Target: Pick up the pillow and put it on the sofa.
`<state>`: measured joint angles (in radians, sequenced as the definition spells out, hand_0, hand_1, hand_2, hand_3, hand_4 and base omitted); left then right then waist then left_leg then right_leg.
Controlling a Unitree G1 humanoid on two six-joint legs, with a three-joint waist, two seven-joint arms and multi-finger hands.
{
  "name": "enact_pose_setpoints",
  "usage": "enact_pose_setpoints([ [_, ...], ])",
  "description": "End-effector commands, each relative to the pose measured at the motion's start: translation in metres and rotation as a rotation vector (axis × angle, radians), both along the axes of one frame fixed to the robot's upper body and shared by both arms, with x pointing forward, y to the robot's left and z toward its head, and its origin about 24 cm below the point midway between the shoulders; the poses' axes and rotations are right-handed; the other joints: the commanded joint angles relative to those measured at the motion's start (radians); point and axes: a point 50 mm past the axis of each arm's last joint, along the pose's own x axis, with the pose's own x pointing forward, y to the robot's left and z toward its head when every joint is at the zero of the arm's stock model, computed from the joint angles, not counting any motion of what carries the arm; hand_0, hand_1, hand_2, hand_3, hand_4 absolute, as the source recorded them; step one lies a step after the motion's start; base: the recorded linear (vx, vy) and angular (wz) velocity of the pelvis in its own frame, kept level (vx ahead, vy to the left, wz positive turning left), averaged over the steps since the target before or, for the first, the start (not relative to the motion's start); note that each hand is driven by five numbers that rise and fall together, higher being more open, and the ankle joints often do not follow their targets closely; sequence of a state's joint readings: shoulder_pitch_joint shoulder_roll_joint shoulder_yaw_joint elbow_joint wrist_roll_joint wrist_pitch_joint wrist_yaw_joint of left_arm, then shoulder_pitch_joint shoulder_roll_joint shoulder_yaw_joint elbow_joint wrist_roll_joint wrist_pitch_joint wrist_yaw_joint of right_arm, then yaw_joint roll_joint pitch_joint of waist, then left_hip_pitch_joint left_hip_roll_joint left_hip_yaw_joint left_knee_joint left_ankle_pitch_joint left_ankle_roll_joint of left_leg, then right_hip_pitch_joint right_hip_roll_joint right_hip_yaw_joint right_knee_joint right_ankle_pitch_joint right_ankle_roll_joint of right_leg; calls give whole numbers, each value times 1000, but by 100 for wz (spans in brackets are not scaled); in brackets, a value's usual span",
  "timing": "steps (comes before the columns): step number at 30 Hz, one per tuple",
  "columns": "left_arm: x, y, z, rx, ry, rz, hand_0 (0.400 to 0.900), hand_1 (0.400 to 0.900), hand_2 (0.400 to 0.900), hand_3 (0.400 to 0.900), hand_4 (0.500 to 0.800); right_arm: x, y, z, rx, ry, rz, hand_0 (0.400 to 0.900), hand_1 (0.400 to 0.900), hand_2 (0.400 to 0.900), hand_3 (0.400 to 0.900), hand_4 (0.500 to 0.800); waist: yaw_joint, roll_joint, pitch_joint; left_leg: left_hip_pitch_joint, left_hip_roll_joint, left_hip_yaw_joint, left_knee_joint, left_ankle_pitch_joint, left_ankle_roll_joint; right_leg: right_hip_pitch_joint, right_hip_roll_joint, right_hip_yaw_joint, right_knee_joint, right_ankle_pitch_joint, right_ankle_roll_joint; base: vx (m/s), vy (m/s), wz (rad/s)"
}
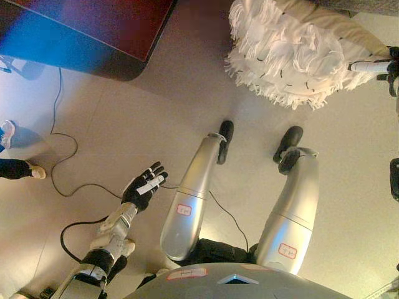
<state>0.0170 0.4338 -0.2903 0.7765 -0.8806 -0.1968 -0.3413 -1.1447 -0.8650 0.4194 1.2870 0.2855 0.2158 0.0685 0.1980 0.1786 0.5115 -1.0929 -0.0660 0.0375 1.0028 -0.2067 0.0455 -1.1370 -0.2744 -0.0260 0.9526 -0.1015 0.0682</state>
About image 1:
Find white pink sneaker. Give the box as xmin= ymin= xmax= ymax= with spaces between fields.
xmin=0 ymin=120 xmax=16 ymax=150

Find black right robot foot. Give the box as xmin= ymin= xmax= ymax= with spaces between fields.
xmin=273 ymin=126 xmax=304 ymax=174

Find grey robot torso shell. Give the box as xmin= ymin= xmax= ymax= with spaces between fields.
xmin=124 ymin=238 xmax=386 ymax=299

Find silver right robot leg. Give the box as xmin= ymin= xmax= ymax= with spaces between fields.
xmin=254 ymin=146 xmax=320 ymax=277

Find beige shoe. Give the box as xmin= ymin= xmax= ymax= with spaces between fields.
xmin=26 ymin=161 xmax=47 ymax=180

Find black left robot foot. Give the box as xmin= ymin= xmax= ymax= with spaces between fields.
xmin=216 ymin=120 xmax=234 ymax=165

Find silver left robot leg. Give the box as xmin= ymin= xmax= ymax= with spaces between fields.
xmin=160 ymin=132 xmax=227 ymax=262

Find thin black floor cable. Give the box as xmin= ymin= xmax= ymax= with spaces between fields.
xmin=49 ymin=67 xmax=250 ymax=255

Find dark trouser leg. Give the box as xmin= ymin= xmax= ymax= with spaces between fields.
xmin=0 ymin=158 xmax=34 ymax=181

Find white fringed pillow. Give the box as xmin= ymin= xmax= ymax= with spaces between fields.
xmin=224 ymin=0 xmax=390 ymax=112

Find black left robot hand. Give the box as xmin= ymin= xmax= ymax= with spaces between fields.
xmin=120 ymin=161 xmax=169 ymax=215

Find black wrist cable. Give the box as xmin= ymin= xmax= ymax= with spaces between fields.
xmin=60 ymin=219 xmax=108 ymax=264

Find black robot foot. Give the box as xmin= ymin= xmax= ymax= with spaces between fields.
xmin=273 ymin=126 xmax=304 ymax=174
xmin=216 ymin=120 xmax=234 ymax=165

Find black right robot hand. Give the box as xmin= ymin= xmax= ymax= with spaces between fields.
xmin=347 ymin=45 xmax=399 ymax=98

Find dark brown glossy table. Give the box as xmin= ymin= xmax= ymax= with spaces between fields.
xmin=0 ymin=0 xmax=180 ymax=83

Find silver robot leg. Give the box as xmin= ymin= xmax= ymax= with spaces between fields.
xmin=160 ymin=132 xmax=227 ymax=262
xmin=254 ymin=146 xmax=320 ymax=277

